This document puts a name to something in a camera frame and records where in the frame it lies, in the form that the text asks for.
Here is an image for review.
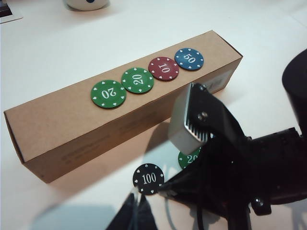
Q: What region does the green poker chip 20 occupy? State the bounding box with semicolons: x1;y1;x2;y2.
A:
121;68;154;93
177;146;202;170
90;80;127;108

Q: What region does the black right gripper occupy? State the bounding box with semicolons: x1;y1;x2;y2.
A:
159;128;307;215

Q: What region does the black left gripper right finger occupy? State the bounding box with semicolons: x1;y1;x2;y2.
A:
140;191;159;230

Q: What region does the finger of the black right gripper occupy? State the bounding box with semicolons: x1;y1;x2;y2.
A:
167;82;243;154

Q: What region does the long brown cardboard box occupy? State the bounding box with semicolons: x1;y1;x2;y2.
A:
3;30;244;184

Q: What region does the red poker chip 10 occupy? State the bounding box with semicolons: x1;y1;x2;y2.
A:
148;56;180;81

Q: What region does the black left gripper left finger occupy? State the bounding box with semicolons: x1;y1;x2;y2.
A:
105;191;140;230

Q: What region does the black poker chip 100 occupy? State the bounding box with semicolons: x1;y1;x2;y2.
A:
132;163;165;195

